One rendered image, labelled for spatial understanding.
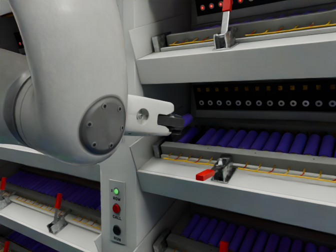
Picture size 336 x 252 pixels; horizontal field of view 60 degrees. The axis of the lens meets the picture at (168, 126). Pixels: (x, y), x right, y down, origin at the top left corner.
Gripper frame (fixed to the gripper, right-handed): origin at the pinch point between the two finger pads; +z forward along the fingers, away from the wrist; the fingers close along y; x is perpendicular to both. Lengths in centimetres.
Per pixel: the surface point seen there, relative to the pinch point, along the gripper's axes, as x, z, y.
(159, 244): 23.0, 7.8, 4.6
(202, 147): 3.4, 5.4, -4.2
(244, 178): 7.4, 3.4, -12.6
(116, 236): 22.2, 3.1, 11.5
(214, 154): 4.3, 5.0, -6.7
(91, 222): 24.5, 10.6, 26.8
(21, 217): 27, 6, 49
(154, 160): 6.8, 4.5, 5.3
